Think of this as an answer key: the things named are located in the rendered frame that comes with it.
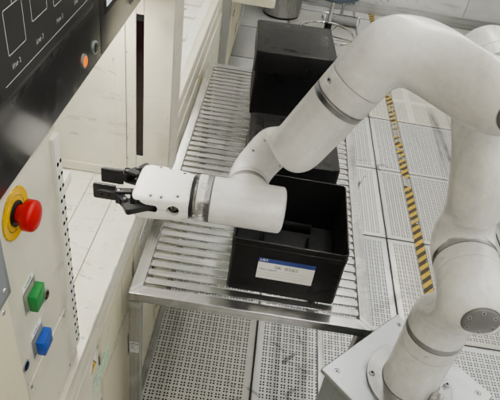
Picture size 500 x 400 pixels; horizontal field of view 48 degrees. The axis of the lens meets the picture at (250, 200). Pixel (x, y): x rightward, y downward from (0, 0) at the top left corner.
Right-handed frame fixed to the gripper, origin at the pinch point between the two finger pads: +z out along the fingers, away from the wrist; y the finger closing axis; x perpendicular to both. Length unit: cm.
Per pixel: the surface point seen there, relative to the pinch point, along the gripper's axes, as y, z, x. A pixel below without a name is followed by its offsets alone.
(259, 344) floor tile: 60, -39, -119
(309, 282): 18, -43, -36
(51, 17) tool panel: -13.2, 2.1, 34.8
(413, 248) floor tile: 131, -111, -119
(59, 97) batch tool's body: -12.7, 2.1, 23.7
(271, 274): 18, -34, -35
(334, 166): 65, -50, -33
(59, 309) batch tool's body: -19.6, 2.7, -12.0
